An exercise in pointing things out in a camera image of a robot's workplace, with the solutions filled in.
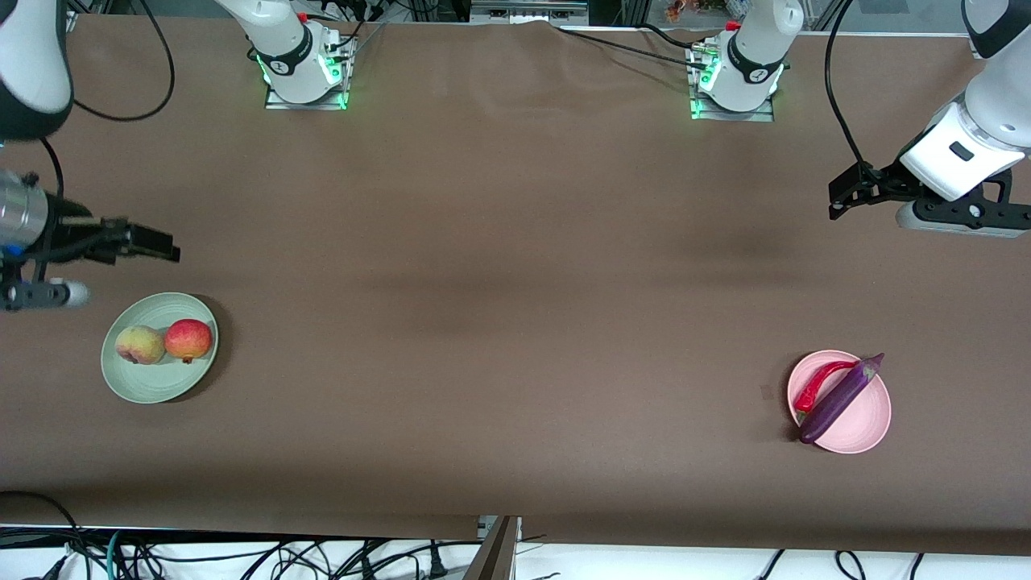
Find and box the pink plate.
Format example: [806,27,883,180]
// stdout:
[787,350,892,454]

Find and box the peach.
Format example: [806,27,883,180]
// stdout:
[114,325,167,366]

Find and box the green plate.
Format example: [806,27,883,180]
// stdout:
[101,292,219,404]

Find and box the purple eggplant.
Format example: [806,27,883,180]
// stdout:
[798,352,885,445]

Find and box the aluminium frame bar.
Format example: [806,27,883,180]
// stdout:
[470,0,590,23]

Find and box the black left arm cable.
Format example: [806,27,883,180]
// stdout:
[825,0,875,166]

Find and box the black looped cable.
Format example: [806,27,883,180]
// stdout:
[0,490,89,580]

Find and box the brown support beam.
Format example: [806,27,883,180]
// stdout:
[463,516,523,580]

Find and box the red chili pepper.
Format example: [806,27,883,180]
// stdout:
[793,360,859,416]

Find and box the brown table covering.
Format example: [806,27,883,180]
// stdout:
[0,14,1031,557]

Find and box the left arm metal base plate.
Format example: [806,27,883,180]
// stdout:
[689,44,776,122]

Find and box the orange background object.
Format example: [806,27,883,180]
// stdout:
[665,0,746,23]

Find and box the black cable tangle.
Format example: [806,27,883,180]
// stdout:
[121,536,484,580]

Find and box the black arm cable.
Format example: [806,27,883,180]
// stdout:
[825,0,875,166]
[40,0,176,198]

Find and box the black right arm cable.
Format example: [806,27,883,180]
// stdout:
[40,0,176,198]

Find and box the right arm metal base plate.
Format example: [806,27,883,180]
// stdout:
[264,32,350,110]

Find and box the black cable on table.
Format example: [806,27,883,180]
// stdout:
[556,23,710,72]

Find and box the red pomegranate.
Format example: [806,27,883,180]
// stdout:
[164,319,214,364]

